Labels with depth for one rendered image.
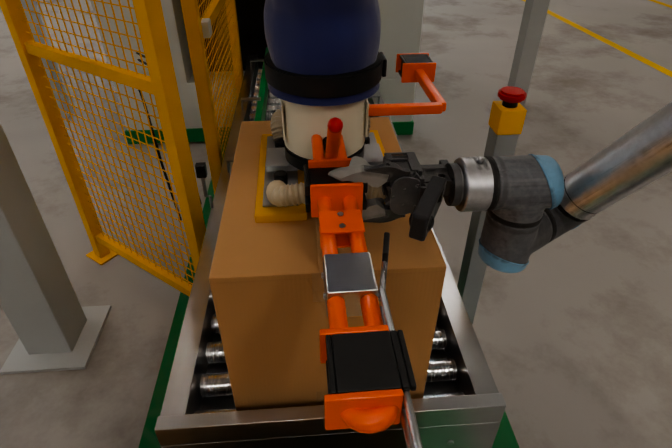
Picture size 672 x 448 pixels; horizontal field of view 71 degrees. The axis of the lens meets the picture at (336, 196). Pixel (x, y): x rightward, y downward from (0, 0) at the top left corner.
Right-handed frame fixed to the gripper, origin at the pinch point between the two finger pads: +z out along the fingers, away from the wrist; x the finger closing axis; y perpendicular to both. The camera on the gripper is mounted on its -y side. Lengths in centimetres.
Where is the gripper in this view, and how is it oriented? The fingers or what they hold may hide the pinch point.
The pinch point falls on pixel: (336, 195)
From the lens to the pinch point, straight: 74.9
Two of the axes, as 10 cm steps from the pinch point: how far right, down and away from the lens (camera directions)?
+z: -10.0, 0.4, -0.7
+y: -0.7, -5.7, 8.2
